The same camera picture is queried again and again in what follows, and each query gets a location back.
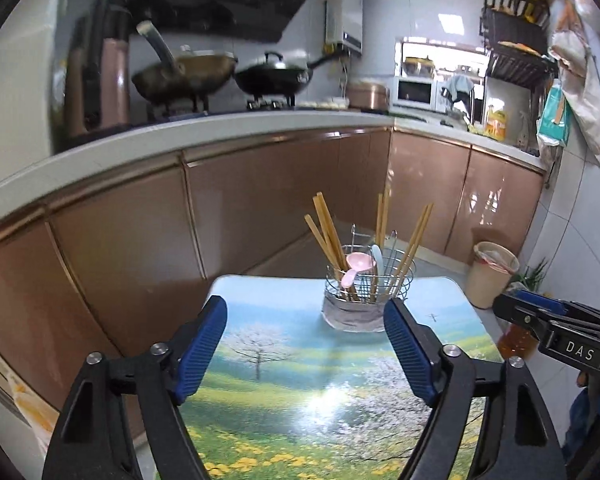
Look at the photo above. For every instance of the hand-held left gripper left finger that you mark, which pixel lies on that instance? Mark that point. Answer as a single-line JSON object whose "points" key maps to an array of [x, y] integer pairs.
{"points": [[200, 350]]}

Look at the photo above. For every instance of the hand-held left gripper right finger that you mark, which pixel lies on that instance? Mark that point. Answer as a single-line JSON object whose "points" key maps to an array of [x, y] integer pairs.
{"points": [[410, 355]]}

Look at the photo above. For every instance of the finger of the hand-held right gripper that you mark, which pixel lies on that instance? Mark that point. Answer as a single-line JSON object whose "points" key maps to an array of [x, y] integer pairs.
{"points": [[542, 299], [517, 312]]}

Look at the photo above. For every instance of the white ceramic spoon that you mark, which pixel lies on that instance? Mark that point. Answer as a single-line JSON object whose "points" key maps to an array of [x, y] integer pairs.
{"points": [[377, 257]]}

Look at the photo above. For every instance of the pink ceramic spoon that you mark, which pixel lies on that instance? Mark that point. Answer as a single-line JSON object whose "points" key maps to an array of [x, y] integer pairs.
{"points": [[356, 262]]}

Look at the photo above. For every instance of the green onions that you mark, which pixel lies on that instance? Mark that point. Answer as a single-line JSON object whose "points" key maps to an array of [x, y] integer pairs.
{"points": [[532, 272]]}

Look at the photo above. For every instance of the orange oil jug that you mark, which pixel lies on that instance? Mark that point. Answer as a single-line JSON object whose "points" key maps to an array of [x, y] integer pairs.
{"points": [[515, 342]]}

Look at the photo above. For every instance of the beige trash bin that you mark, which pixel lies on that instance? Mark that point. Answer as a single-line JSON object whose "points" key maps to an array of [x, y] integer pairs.
{"points": [[490, 280]]}

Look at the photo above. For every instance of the grey cloth wrap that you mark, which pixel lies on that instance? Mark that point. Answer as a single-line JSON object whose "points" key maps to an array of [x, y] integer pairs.
{"points": [[352, 317]]}

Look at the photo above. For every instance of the yellow oil bottle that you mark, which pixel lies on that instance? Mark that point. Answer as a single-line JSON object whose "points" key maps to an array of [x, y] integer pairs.
{"points": [[495, 122]]}

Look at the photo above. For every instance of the teal package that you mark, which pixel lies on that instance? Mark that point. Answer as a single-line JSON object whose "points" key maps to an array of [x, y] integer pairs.
{"points": [[555, 115]]}

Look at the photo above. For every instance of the white kitchen countertop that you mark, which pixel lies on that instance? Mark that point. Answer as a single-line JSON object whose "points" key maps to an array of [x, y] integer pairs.
{"points": [[130, 145]]}

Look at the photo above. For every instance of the white hanging plastic bags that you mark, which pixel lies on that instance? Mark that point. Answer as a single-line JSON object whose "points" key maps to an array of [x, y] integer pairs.
{"points": [[580, 85]]}

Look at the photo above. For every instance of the hanging towel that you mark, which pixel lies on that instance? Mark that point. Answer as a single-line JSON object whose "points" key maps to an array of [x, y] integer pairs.
{"points": [[457, 87]]}

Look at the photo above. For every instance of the white microwave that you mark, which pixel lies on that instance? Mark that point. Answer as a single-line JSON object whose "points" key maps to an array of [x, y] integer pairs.
{"points": [[415, 92]]}

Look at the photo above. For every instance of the gas stove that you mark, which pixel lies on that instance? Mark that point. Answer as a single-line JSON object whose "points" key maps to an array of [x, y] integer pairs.
{"points": [[265, 105]]}

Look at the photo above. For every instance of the yellow pot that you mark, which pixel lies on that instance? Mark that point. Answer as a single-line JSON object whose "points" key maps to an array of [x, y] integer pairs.
{"points": [[419, 67]]}

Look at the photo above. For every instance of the copper rice cooker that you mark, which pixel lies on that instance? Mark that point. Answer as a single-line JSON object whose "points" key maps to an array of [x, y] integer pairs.
{"points": [[369, 95]]}

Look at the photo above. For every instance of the bronze wok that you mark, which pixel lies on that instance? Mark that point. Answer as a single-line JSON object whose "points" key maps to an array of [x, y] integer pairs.
{"points": [[190, 77]]}

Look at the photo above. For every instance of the black wok with lid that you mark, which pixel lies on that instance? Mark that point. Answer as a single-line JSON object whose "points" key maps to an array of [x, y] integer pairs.
{"points": [[272, 77]]}

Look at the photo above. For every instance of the white refrigerator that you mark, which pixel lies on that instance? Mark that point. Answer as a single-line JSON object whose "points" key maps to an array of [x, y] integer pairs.
{"points": [[25, 110]]}

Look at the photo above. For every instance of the white water heater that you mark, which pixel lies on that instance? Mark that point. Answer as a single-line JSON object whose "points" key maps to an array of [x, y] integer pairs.
{"points": [[344, 25]]}

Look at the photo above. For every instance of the black wall rack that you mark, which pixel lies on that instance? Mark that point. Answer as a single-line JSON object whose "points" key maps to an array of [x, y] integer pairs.
{"points": [[517, 65]]}

